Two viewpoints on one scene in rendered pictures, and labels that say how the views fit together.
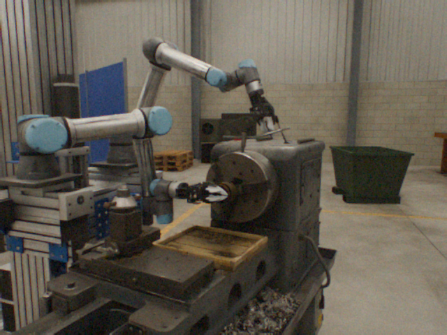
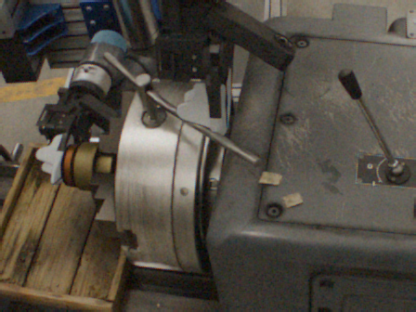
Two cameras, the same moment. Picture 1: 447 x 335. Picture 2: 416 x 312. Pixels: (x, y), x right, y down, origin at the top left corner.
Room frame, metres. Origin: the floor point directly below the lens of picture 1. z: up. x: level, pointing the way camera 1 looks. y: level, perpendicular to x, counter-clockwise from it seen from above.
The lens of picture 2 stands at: (1.53, -0.77, 1.96)
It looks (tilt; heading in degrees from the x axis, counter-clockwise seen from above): 54 degrees down; 73
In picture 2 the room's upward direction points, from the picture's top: 5 degrees counter-clockwise
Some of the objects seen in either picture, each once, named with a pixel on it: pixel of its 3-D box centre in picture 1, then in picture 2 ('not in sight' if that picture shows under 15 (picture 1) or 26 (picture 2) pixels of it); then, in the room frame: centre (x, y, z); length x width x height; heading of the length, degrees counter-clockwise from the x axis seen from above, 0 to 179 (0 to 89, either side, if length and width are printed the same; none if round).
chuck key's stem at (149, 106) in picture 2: (243, 145); (149, 104); (1.58, -0.08, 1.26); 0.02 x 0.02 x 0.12; 24
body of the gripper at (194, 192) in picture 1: (193, 192); (71, 117); (1.44, 0.13, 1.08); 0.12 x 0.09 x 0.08; 60
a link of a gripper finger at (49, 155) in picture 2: (215, 190); (50, 156); (1.39, 0.04, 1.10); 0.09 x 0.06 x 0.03; 60
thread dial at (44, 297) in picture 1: (49, 308); not in sight; (0.96, 0.51, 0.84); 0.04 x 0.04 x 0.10; 61
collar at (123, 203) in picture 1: (123, 201); not in sight; (1.07, 0.31, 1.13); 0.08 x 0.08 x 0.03
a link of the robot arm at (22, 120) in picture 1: (35, 132); not in sight; (1.34, 0.70, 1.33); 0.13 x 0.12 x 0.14; 38
